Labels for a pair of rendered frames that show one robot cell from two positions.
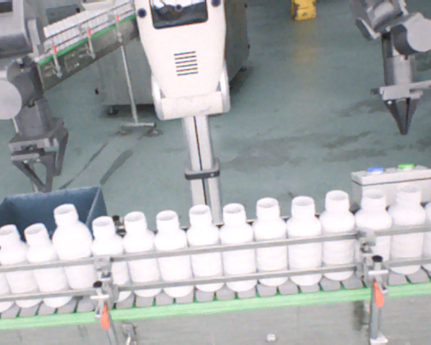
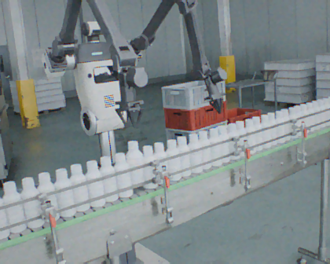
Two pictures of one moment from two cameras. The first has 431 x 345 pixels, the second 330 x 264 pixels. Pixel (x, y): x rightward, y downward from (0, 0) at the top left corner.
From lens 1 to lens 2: 1.13 m
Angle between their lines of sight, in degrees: 42
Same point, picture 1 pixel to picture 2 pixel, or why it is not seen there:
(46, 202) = not seen: hidden behind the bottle
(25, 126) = (130, 97)
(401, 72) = (215, 89)
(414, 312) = (251, 169)
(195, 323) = (188, 189)
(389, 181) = not seen: hidden behind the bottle
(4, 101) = (141, 78)
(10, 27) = (130, 55)
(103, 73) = not seen: outside the picture
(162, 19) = (98, 78)
